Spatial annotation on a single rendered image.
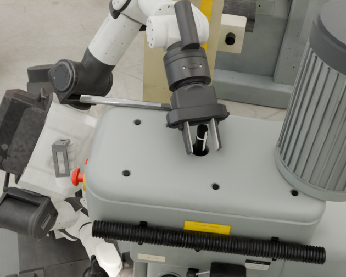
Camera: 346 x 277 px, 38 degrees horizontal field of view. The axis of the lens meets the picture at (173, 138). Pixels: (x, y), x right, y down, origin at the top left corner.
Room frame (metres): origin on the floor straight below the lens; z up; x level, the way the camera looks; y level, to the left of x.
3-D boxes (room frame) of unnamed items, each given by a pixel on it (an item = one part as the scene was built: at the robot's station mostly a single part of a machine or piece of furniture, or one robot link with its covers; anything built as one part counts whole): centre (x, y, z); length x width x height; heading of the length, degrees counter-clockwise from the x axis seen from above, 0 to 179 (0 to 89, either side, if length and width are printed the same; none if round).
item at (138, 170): (0.72, -0.07, 1.81); 0.47 x 0.26 x 0.16; 88
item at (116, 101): (0.83, 0.09, 1.89); 0.24 x 0.04 x 0.01; 89
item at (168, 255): (0.71, -0.10, 1.68); 0.34 x 0.24 x 0.10; 88
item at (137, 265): (0.72, 0.05, 1.44); 0.04 x 0.04 x 0.21; 88
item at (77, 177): (0.73, 0.20, 1.76); 0.04 x 0.03 x 0.04; 178
